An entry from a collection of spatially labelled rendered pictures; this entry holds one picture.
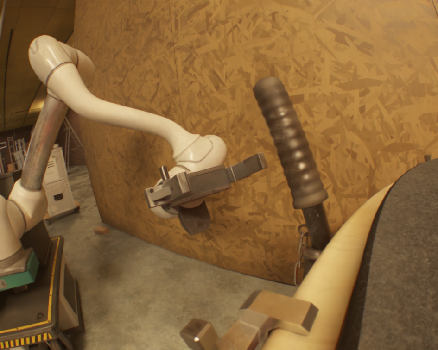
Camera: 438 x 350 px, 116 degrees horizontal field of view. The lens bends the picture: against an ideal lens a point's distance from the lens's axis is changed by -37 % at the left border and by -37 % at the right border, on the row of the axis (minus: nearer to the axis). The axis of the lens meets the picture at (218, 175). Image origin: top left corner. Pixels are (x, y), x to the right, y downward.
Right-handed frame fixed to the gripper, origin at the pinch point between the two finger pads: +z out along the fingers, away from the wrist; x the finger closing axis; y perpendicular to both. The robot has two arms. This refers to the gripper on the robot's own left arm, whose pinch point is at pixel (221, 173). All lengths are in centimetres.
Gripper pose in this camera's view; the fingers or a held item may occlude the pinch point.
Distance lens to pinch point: 31.2
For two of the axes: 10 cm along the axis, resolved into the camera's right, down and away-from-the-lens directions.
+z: 4.7, -2.3, -8.5
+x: 8.2, -2.4, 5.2
